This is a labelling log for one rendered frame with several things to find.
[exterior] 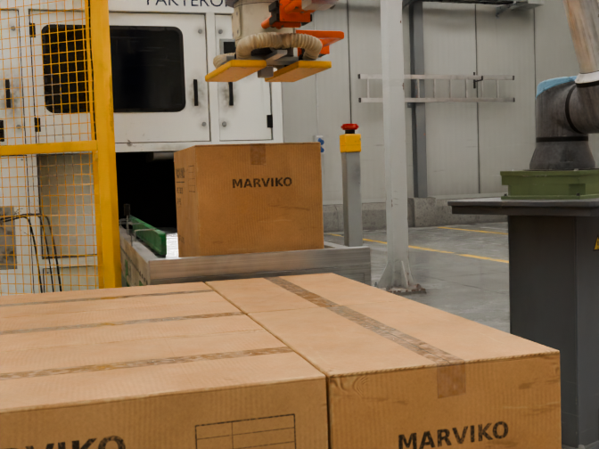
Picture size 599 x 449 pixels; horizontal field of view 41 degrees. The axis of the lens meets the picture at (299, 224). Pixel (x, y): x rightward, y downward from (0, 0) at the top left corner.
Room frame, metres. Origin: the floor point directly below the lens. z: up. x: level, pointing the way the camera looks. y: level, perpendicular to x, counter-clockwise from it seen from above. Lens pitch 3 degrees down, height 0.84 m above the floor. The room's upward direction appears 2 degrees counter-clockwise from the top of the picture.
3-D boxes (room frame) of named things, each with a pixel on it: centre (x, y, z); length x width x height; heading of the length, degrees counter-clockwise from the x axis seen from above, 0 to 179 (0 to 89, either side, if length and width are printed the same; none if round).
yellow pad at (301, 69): (2.39, -0.01, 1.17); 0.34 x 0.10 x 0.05; 18
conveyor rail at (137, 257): (3.50, 0.74, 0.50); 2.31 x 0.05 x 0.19; 16
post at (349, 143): (3.15, -0.21, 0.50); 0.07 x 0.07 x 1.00; 16
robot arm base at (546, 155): (2.43, -0.80, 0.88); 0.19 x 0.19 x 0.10
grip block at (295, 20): (2.12, 0.00, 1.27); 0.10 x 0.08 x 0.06; 108
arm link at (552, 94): (2.42, -0.81, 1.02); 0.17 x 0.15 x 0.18; 29
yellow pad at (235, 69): (2.33, 0.17, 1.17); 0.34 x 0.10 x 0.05; 18
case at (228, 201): (2.78, 0.19, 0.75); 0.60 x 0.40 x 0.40; 15
